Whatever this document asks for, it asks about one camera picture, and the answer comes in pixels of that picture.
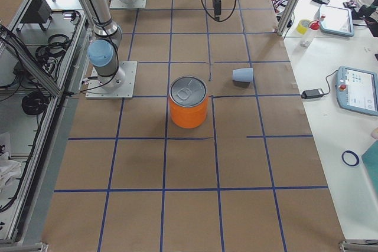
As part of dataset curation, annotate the light blue cup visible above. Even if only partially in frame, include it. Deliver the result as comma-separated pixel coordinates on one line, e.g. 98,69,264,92
232,67,254,83

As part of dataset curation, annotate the yellow tape roll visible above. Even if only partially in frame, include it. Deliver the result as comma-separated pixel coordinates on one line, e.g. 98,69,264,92
296,19,311,35

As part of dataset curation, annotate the far teach pendant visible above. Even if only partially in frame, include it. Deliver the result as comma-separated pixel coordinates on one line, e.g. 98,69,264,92
318,5,354,37

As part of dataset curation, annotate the teach pendant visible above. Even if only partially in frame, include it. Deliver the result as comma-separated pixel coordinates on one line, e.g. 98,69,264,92
335,66,377,116
318,5,354,37

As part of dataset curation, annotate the black power adapter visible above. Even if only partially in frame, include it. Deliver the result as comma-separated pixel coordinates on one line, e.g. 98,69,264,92
301,89,324,99

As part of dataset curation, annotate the near teach pendant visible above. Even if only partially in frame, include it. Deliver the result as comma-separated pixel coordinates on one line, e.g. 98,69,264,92
335,66,377,116

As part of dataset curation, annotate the teal board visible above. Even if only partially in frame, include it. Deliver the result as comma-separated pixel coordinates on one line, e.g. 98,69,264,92
362,141,378,193

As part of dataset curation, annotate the blue tape ring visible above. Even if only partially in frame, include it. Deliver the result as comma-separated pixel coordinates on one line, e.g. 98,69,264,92
341,150,360,167

